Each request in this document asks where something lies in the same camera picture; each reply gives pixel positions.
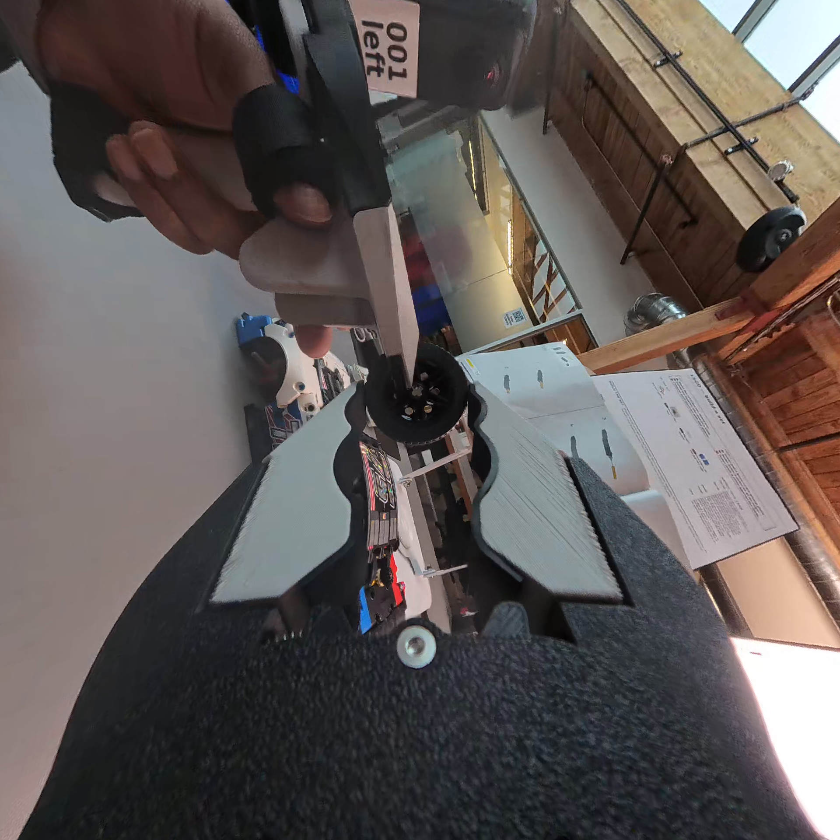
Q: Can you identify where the white book stand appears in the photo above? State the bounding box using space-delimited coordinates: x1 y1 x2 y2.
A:
392 425 698 632

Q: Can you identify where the open instruction booklet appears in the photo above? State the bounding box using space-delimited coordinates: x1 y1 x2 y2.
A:
455 340 799 570

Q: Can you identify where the glass skylight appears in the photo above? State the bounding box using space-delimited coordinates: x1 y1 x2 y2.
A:
697 0 840 143

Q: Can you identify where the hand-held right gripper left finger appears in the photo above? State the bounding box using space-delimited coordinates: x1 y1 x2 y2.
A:
210 382 368 605

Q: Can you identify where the toy brick race car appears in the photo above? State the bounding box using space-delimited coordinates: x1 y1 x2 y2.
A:
235 312 475 635

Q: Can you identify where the black round ceiling fixture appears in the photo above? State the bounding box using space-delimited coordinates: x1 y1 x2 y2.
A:
734 205 809 274

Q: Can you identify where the black toy car tire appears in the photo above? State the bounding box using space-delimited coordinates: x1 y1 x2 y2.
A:
364 342 471 448

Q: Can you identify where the person's left hand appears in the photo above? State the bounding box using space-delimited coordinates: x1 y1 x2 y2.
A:
36 0 336 359

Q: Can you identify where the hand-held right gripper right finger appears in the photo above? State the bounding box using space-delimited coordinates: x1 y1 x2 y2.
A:
467 384 625 605

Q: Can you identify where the black toy wheel rim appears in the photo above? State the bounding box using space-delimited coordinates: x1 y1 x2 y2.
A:
386 369 452 429

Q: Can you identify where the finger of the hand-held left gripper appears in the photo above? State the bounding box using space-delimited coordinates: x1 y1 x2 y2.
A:
353 203 421 383

